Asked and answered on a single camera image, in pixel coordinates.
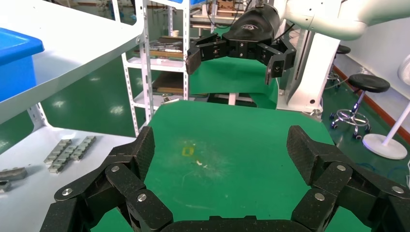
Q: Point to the green covered side table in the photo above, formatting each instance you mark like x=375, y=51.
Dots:
x=230, y=76

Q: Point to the white paper cup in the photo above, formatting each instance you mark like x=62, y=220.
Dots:
x=175, y=33

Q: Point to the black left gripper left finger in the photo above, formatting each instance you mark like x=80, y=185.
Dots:
x=121, y=179

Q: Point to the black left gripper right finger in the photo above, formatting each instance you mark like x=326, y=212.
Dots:
x=333, y=179

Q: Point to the white standing fan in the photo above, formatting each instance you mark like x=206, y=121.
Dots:
x=384, y=145

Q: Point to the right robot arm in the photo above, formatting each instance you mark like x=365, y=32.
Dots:
x=336, y=16

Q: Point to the green table mat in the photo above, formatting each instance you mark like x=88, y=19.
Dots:
x=224, y=134

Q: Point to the perforated metal angle bar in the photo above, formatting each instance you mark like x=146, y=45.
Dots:
x=160, y=64

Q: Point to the white metal shelf rack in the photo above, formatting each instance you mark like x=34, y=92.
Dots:
x=80, y=41

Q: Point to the black stool with chrome base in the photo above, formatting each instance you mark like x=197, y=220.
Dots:
x=368, y=82
x=342, y=49

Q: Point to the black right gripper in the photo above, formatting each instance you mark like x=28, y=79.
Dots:
x=253, y=28

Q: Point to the white robot torso column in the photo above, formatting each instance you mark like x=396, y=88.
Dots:
x=307, y=80

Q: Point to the blue plastic bin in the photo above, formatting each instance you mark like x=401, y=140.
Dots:
x=16, y=64

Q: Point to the wooden board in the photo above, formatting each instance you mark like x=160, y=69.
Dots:
x=166, y=53
x=169, y=82

